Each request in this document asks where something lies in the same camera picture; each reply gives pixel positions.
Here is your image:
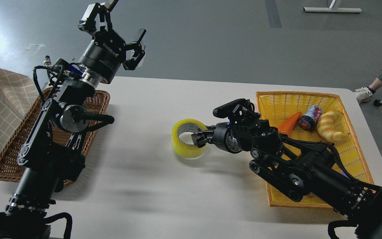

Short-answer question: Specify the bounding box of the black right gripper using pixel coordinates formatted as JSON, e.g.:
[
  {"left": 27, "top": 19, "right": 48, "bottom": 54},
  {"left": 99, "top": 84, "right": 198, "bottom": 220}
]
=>
[{"left": 191, "top": 122, "right": 242, "bottom": 153}]

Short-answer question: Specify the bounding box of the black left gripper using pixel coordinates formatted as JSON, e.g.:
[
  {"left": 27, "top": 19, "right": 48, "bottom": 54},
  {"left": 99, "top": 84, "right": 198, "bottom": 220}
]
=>
[{"left": 77, "top": 0, "right": 147, "bottom": 84}]

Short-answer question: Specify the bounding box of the yellow packing tape roll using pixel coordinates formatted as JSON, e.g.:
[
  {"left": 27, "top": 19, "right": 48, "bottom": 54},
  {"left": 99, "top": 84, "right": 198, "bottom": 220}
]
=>
[{"left": 171, "top": 119, "right": 206, "bottom": 158}]

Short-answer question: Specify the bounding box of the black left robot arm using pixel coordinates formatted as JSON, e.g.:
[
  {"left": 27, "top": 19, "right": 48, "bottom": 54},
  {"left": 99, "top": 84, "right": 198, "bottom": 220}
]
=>
[{"left": 0, "top": 0, "right": 146, "bottom": 239}]

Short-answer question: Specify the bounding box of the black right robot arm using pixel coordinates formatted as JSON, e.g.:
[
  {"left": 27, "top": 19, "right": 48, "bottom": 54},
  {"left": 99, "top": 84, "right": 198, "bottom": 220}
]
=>
[{"left": 191, "top": 99, "right": 382, "bottom": 239}]

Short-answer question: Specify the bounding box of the yellow plastic basket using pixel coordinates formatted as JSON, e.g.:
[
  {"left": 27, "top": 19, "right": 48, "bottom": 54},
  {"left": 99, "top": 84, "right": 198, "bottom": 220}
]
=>
[{"left": 256, "top": 91, "right": 374, "bottom": 209}]

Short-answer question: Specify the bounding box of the orange toy carrot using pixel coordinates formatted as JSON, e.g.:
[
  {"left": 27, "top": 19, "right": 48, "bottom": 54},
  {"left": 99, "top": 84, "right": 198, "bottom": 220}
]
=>
[{"left": 278, "top": 112, "right": 302, "bottom": 136}]

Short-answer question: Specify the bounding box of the brown wicker basket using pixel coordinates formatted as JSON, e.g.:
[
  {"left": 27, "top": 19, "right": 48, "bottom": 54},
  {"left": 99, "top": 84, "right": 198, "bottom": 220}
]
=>
[{"left": 0, "top": 90, "right": 110, "bottom": 183}]

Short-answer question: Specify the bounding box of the small soda can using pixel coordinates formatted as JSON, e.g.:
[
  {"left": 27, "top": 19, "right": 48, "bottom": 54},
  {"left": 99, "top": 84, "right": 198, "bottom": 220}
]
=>
[{"left": 298, "top": 105, "right": 323, "bottom": 130}]

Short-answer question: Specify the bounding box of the toy croissant bread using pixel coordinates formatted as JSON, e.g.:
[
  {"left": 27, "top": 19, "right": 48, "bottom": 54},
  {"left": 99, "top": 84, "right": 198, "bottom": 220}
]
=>
[{"left": 316, "top": 110, "right": 348, "bottom": 143}]

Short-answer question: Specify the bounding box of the white metal stand base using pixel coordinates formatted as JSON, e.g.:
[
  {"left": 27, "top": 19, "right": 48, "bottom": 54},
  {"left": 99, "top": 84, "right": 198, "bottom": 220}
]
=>
[{"left": 303, "top": 0, "right": 362, "bottom": 14}]

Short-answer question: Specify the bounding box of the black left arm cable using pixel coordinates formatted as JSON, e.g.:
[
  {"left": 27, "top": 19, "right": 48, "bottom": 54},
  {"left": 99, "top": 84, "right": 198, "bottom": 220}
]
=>
[{"left": 33, "top": 56, "right": 75, "bottom": 100}]

